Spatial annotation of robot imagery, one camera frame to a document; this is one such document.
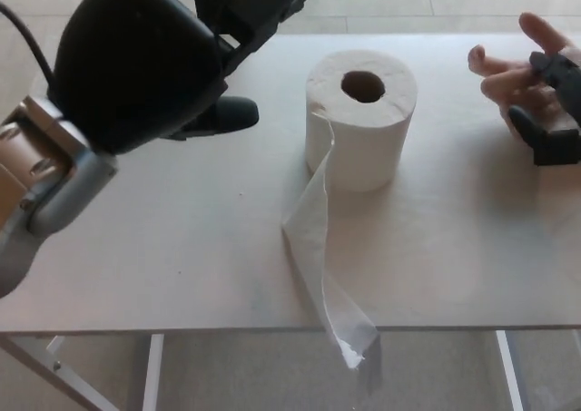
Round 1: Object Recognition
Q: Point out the bare person hand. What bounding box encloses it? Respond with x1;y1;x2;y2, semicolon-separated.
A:
467;12;581;141

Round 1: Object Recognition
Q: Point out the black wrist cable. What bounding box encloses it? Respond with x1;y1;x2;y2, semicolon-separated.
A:
0;2;56;86

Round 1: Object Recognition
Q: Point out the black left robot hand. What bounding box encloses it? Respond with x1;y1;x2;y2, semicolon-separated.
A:
47;0;329;156

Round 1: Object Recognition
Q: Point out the white toilet paper roll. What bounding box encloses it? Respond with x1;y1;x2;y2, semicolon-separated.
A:
281;50;419;371

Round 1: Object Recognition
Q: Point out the white table frame bar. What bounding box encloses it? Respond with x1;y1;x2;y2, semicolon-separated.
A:
142;333;165;411
495;330;524;411

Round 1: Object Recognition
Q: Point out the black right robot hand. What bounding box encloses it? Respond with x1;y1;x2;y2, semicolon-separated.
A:
507;51;581;168

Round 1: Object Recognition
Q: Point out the white table leg bracket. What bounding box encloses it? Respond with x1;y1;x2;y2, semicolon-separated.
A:
44;336;65;372

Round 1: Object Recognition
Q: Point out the grey slanted table leg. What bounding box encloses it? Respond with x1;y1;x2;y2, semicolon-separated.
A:
0;336;99;411

